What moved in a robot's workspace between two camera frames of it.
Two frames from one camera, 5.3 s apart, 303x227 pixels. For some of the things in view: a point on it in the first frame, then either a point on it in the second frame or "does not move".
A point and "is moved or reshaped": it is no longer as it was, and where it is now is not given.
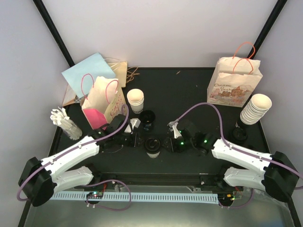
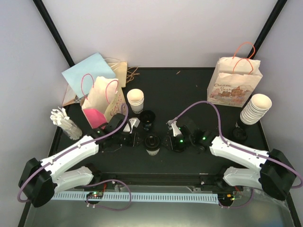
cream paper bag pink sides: (104, 100) does not move
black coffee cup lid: (152, 144) is moved or reshaped
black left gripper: (135, 142) does not move
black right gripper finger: (165, 143) does not move
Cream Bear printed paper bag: (234, 80) does not move
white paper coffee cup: (153, 155) is moved or reshaped
